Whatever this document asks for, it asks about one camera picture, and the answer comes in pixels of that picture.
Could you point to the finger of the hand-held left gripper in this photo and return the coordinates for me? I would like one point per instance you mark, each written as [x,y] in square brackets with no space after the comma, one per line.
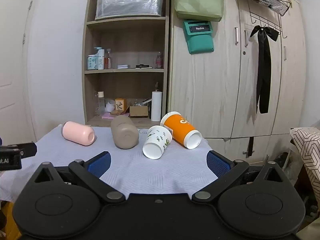
[27,150]

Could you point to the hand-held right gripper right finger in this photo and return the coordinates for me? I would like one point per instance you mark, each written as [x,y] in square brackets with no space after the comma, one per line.
[217,164]

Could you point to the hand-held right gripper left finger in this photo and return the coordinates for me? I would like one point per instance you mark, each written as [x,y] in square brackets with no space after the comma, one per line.
[100,164]

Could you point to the white cactus print cup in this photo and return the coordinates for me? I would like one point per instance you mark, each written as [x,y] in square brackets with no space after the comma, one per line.
[156,142]

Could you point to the pink cup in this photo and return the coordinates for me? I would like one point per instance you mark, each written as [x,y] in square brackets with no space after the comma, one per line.
[76,131]

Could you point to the taupe cup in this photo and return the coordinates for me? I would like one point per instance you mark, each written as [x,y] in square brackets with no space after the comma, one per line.
[123,131]

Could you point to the orange paper cup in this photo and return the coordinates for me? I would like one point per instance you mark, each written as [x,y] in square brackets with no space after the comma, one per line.
[180,128]

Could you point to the white textured table cloth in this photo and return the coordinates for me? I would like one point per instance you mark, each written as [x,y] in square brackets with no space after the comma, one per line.
[140,172]

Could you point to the pink sticky note pad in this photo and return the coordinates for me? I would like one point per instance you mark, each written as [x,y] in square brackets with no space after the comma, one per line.
[107,116]

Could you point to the crumpled white paper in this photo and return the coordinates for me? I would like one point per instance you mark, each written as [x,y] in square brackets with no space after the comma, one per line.
[109,106]

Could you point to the clear glass bottle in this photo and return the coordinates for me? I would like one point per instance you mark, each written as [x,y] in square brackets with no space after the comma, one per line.
[100,105]

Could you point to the small flower print box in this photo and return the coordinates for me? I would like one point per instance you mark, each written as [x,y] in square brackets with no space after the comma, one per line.
[120,104]

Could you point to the brown cardboard box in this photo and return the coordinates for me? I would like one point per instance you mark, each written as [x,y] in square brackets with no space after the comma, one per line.
[139,111]

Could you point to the light wood wardrobe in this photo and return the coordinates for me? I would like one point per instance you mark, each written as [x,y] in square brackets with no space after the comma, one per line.
[212,85]

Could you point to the white paper roll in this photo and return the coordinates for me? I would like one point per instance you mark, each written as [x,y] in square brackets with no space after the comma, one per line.
[156,106]

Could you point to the white door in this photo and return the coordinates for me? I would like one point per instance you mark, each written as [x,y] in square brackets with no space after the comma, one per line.
[12,67]

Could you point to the geometric patterned cloth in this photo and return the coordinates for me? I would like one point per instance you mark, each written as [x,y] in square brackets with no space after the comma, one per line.
[308,152]

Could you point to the flat white tin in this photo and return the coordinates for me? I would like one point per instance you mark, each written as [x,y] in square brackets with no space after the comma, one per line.
[123,66]

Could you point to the teal label jar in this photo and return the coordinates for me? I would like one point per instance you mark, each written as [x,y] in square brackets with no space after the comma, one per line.
[92,63]

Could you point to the white pump bottle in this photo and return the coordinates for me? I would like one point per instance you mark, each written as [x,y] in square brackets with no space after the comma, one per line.
[100,60]

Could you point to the clear bottle with red liquid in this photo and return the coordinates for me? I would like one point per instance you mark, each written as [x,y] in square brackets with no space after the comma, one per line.
[107,60]

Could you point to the flat black case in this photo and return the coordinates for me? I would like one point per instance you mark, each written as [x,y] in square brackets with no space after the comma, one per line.
[144,66]

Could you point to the black ribbon bow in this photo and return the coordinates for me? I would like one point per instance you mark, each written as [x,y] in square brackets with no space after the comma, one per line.
[264,62]

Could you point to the small pink bottle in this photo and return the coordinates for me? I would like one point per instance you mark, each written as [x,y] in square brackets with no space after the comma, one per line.
[159,61]

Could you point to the wooden shelf unit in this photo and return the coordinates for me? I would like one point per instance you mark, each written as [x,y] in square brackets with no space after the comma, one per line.
[125,42]

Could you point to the teal pouch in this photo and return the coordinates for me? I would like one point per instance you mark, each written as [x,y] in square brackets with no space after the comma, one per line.
[201,40]

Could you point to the sage green pouch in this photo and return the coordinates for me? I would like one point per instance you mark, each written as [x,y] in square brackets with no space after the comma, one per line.
[198,5]

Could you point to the plastic wrapped storage drawer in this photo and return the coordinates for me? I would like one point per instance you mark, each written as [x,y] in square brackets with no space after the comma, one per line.
[130,3]

